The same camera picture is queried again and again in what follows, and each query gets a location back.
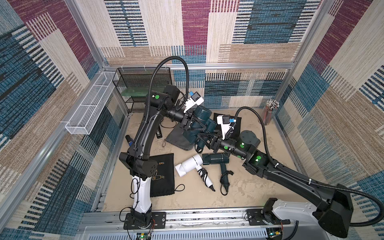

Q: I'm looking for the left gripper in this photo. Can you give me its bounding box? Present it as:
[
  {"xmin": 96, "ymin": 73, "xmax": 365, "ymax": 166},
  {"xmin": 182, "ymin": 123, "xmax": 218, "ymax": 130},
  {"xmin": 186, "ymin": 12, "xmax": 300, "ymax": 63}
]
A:
[{"xmin": 166, "ymin": 108, "xmax": 207, "ymax": 134}]

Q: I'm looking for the dark green hair dryer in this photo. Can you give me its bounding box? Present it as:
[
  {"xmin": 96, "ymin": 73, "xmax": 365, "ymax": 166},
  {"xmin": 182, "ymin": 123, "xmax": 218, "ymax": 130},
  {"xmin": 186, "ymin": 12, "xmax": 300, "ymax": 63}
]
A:
[
  {"xmin": 202, "ymin": 153, "xmax": 234, "ymax": 196},
  {"xmin": 183, "ymin": 106, "xmax": 217, "ymax": 154}
]

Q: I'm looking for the black hair dryer bag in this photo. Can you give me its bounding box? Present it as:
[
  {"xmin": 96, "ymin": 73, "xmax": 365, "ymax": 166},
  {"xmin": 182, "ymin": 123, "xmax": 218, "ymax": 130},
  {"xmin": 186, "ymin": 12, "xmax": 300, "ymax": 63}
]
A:
[{"xmin": 214, "ymin": 113, "xmax": 242, "ymax": 139}]

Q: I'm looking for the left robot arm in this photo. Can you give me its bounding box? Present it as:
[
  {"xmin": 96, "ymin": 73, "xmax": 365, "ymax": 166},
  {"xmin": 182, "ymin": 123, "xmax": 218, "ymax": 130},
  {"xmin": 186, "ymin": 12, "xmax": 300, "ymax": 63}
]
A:
[{"xmin": 119, "ymin": 85, "xmax": 204, "ymax": 225}]

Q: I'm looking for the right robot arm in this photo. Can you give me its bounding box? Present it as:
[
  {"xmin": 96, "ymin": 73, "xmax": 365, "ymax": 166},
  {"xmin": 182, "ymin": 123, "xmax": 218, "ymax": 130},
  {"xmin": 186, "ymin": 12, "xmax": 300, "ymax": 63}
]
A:
[{"xmin": 198, "ymin": 131, "xmax": 354, "ymax": 238}]

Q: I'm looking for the grey hair dryer bag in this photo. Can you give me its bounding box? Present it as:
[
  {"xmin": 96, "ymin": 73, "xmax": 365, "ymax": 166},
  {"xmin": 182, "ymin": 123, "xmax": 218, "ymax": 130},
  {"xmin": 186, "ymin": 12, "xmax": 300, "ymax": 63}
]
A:
[{"xmin": 165, "ymin": 123, "xmax": 194, "ymax": 151}]

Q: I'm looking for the white hair dryer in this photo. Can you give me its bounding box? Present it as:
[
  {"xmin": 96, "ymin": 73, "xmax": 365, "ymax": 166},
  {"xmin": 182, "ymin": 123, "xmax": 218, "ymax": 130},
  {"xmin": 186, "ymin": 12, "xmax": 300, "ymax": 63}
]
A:
[{"xmin": 175, "ymin": 154, "xmax": 216, "ymax": 192}]

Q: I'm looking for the green tray on shelf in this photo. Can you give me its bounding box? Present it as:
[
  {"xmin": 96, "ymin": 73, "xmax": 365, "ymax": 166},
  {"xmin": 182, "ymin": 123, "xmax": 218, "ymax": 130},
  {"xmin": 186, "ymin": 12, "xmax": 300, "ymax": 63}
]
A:
[{"xmin": 121, "ymin": 87, "xmax": 149, "ymax": 97}]

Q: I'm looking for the black bag front left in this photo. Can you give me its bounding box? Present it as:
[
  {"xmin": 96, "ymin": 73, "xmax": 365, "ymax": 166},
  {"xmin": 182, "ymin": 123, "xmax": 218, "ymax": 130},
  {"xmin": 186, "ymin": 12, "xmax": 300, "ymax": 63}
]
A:
[{"xmin": 150, "ymin": 153, "xmax": 185, "ymax": 198}]

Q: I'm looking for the striped pencil cup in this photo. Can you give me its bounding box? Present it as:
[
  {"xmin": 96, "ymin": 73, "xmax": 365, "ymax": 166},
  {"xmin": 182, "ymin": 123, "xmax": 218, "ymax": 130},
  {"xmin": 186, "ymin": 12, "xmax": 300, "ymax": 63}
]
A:
[{"xmin": 261, "ymin": 99, "xmax": 280, "ymax": 126}]

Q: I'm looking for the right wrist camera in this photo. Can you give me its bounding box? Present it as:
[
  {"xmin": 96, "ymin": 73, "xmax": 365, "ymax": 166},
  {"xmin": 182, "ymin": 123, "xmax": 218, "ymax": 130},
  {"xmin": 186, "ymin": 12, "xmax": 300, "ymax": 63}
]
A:
[{"xmin": 217, "ymin": 115, "xmax": 237, "ymax": 140}]

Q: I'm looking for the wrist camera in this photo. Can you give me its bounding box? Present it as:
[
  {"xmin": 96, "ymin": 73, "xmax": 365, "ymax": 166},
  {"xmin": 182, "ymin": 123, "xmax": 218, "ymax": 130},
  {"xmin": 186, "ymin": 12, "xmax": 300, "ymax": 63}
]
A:
[
  {"xmin": 217, "ymin": 115, "xmax": 237, "ymax": 140},
  {"xmin": 184, "ymin": 92, "xmax": 204, "ymax": 113}
]

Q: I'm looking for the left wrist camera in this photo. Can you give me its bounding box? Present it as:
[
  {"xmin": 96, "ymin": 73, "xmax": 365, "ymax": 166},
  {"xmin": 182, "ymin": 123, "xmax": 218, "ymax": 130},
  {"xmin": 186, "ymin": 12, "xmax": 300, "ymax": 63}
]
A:
[{"xmin": 184, "ymin": 92, "xmax": 204, "ymax": 113}]

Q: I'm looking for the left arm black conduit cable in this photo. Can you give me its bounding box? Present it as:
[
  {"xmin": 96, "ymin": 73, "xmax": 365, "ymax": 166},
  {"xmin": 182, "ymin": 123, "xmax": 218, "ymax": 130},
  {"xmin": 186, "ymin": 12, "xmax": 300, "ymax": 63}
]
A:
[{"xmin": 131, "ymin": 55, "xmax": 190, "ymax": 151}]

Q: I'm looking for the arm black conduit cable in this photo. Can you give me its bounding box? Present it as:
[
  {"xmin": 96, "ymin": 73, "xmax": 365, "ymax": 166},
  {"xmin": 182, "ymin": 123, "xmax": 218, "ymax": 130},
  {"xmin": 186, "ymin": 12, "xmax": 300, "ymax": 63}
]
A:
[
  {"xmin": 233, "ymin": 106, "xmax": 384, "ymax": 228},
  {"xmin": 131, "ymin": 55, "xmax": 190, "ymax": 151}
]

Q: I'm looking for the black wire mesh shelf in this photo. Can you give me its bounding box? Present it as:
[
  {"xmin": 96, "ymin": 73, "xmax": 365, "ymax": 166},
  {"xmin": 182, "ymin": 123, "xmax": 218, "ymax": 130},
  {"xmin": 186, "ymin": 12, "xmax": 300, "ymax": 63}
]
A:
[{"xmin": 113, "ymin": 67, "xmax": 172, "ymax": 113}]

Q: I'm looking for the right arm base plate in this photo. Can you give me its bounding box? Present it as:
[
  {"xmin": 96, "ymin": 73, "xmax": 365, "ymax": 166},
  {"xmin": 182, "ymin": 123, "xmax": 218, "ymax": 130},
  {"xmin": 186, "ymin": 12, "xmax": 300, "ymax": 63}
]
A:
[{"xmin": 244, "ymin": 209, "xmax": 291, "ymax": 226}]

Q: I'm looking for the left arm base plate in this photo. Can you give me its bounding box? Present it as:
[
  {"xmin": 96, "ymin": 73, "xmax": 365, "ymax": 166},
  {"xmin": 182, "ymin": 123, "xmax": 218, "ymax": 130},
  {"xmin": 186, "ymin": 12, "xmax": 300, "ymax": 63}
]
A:
[{"xmin": 124, "ymin": 212, "xmax": 167, "ymax": 230}]

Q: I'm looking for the white wire mesh basket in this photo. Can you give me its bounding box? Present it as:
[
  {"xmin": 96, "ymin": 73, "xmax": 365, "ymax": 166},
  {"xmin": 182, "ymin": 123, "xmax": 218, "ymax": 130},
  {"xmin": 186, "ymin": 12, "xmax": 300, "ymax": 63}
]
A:
[{"xmin": 65, "ymin": 72, "xmax": 115, "ymax": 135}]

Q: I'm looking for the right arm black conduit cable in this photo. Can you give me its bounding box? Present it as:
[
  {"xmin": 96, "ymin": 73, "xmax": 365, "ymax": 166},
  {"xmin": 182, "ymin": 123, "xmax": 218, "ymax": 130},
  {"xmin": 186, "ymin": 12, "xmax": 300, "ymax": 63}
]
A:
[{"xmin": 233, "ymin": 106, "xmax": 384, "ymax": 228}]

